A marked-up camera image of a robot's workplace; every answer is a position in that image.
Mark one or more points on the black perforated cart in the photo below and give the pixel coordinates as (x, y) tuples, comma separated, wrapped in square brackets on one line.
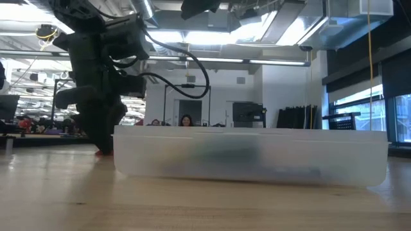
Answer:
[(342, 123)]

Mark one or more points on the person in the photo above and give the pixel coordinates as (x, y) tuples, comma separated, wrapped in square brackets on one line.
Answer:
[(186, 120), (155, 122)]

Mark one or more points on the black computer monitor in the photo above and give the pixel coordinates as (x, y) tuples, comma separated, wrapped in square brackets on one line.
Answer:
[(8, 107)]

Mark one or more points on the grey ceiling unit box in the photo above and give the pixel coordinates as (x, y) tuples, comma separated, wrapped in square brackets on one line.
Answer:
[(221, 20)]

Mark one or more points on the silver rectangular air duct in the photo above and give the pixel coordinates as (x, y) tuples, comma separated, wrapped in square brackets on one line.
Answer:
[(337, 32)]

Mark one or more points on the window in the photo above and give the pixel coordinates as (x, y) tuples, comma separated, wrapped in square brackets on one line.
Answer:
[(359, 106)]

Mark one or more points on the black equipment cabinet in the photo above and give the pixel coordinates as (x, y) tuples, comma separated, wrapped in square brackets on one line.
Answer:
[(247, 112)]

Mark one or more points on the long ceiling light bar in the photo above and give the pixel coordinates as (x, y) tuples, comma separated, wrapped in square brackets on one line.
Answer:
[(224, 60)]

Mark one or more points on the translucent plastic storage box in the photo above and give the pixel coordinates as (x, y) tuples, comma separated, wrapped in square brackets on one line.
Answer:
[(337, 154)]

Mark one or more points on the black hanging lamp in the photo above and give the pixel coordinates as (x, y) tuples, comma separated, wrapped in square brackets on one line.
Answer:
[(33, 77)]

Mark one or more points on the dark neighbouring table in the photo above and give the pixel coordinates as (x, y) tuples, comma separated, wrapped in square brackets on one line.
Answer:
[(38, 140)]

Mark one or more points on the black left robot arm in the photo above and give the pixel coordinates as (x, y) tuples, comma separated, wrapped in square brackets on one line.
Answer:
[(125, 38)]

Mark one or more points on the dome security camera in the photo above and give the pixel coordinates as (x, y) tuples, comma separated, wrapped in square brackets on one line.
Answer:
[(306, 48)]

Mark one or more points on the grey wall vent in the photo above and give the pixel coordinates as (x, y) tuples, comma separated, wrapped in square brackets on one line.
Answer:
[(191, 79), (241, 80)]

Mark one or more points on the silver round air duct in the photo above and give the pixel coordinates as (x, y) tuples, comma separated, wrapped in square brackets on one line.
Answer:
[(144, 8)]

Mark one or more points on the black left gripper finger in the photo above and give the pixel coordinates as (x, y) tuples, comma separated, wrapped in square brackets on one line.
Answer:
[(119, 114), (99, 131)]

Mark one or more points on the black folded panels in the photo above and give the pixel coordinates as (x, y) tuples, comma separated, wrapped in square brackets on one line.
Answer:
[(295, 118)]

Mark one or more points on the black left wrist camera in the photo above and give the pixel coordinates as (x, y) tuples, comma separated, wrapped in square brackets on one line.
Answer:
[(135, 86)]

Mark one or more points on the grey door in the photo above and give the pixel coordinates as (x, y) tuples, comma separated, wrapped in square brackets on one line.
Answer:
[(196, 107)]

